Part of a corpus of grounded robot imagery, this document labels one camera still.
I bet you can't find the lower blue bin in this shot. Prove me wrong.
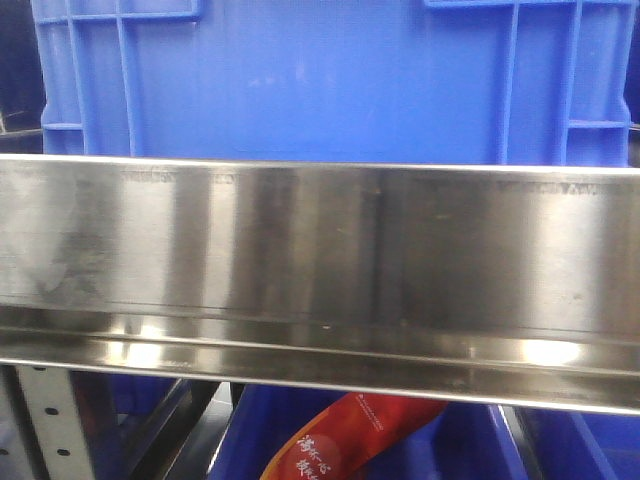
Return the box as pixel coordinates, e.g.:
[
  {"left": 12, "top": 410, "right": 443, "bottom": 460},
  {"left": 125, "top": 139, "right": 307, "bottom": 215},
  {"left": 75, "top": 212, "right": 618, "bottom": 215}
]
[{"left": 209, "top": 386, "right": 639, "bottom": 479}]

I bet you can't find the large blue storage bin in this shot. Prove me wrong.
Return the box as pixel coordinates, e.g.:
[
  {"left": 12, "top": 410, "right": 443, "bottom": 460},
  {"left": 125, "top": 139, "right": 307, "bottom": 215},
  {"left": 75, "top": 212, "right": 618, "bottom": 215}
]
[{"left": 32, "top": 1, "right": 638, "bottom": 166}]

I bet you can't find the stainless steel shelf rail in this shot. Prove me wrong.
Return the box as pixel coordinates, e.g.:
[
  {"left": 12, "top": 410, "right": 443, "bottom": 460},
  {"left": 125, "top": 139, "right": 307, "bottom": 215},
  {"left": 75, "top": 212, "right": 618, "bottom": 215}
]
[{"left": 1, "top": 154, "right": 639, "bottom": 415}]

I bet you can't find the red snack bag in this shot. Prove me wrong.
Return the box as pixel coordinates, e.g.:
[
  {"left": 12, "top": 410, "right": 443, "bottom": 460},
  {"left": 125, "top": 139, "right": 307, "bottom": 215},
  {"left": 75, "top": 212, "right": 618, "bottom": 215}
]
[{"left": 261, "top": 392, "right": 448, "bottom": 479}]

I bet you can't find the white perforated rack post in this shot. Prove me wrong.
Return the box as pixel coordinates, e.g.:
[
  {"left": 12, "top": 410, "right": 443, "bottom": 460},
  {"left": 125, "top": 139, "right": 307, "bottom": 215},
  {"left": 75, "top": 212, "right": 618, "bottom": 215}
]
[{"left": 1, "top": 365, "right": 96, "bottom": 479}]

